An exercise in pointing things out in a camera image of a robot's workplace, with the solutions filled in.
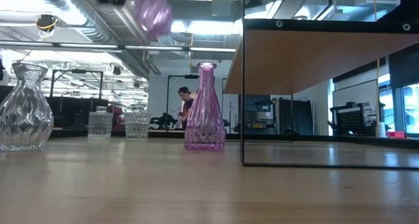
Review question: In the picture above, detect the round pink swirl vase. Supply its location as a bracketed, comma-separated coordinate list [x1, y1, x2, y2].
[132, 0, 173, 41]

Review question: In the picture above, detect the clear diamond-pattern jar vase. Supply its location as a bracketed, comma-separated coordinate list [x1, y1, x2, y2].
[87, 105, 114, 140]

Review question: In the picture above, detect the clear swirl glass vase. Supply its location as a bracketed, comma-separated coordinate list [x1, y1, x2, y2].
[0, 62, 55, 152]

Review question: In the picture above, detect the tall pink glass vase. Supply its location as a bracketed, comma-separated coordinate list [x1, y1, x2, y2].
[183, 62, 227, 151]

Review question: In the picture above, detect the horizontal light bar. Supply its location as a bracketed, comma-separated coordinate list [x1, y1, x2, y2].
[0, 41, 237, 54]

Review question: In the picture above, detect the round black ceiling device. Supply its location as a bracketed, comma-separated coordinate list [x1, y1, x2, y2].
[35, 14, 59, 33]

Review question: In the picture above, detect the ceiling light panel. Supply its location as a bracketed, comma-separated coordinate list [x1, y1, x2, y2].
[170, 19, 244, 35]

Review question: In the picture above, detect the grey ceiling box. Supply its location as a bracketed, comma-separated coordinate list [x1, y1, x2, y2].
[211, 0, 235, 18]

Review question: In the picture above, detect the red background object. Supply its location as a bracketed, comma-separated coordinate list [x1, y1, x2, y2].
[107, 105, 125, 132]

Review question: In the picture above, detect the clear diamond-cut wide vase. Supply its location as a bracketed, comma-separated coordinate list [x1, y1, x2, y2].
[123, 103, 152, 140]

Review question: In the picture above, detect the person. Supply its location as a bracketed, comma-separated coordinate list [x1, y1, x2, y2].
[177, 86, 197, 130]

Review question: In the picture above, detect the black background machine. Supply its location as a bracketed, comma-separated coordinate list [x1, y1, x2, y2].
[244, 93, 279, 135]

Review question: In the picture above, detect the black background panel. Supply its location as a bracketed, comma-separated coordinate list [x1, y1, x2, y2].
[279, 98, 314, 136]

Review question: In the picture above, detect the black pegboard cart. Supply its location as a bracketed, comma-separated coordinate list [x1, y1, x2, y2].
[329, 102, 377, 137]

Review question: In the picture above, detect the black window blind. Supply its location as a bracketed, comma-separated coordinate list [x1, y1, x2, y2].
[388, 43, 419, 89]

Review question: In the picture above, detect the bright window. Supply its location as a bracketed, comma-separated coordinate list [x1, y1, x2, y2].
[378, 72, 419, 135]

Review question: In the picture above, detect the large silver spiral duct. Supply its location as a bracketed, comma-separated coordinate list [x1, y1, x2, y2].
[24, 0, 124, 47]

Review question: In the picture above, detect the black table frame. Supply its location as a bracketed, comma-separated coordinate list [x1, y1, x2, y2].
[48, 128, 419, 150]

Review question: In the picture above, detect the wooden shelf black frame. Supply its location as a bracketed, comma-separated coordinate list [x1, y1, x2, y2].
[223, 0, 419, 170]

